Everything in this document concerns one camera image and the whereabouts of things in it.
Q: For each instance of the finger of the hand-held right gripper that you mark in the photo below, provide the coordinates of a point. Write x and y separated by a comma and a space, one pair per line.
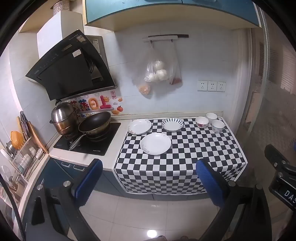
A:
276, 157

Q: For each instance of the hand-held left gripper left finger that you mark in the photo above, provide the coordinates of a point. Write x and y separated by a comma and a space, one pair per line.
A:
89, 183

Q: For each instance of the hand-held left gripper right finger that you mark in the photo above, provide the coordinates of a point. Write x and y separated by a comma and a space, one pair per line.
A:
209, 183

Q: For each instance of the white bowl red floral print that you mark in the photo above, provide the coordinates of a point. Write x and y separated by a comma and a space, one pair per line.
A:
201, 122

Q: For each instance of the black and white checkered tablecloth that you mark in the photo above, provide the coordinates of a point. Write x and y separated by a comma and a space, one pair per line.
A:
185, 166

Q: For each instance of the blue lower cabinet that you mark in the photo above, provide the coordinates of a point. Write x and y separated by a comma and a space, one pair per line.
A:
57, 171

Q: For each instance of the blue cabinet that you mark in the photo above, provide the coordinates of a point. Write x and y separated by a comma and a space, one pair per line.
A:
57, 171
161, 11

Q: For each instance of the black cooktop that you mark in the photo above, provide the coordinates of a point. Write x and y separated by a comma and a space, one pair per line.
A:
101, 144

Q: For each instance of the white patterned bowl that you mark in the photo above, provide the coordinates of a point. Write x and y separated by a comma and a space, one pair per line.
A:
211, 116
218, 126

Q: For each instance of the black frying pan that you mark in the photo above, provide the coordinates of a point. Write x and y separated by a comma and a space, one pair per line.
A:
94, 122

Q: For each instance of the large white plate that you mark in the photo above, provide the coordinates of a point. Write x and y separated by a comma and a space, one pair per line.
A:
155, 143

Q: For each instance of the wooden cutting board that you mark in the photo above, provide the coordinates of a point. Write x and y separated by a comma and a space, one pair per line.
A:
38, 139

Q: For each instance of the white plate with striped rim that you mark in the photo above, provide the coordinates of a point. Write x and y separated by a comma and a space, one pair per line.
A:
172, 124

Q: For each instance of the dish rack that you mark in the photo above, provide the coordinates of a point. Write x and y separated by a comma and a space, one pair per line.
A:
23, 160

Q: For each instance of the stainless steel steamer pot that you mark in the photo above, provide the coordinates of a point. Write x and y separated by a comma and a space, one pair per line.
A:
63, 115

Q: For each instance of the white plate with floral rim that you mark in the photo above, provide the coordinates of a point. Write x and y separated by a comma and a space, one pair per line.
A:
139, 126

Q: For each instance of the beige counter backsplash strip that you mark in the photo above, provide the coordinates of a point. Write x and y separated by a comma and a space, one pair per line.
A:
173, 115

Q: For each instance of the orange plastic colander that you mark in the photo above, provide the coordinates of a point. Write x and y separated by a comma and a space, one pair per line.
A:
16, 140

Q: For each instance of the glass sliding door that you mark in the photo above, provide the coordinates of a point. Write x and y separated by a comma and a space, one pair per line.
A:
272, 69

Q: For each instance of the plastic bag with red contents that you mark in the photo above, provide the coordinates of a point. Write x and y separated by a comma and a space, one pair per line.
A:
176, 78

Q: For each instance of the plastic bag with orange contents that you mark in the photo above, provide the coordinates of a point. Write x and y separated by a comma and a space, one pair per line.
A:
144, 88

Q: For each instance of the black range hood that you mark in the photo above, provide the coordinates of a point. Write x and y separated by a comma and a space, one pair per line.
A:
67, 74

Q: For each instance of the plastic bag of white garlic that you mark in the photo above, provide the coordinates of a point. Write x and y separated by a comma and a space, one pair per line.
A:
157, 71

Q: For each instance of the white hood chimney cover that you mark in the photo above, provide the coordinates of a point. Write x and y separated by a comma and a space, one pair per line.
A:
53, 30

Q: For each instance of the blue upper cabinet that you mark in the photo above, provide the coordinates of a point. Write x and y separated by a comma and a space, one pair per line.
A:
161, 11

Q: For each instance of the colourful wall stickers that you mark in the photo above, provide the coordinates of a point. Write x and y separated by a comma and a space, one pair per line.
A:
97, 103

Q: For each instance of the white wall socket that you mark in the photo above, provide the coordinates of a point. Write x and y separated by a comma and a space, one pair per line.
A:
212, 86
221, 86
202, 85

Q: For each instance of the wall hook rail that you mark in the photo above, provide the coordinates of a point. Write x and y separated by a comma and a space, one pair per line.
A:
165, 37

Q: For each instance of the silver exhaust duct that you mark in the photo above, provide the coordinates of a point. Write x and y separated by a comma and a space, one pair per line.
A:
60, 7

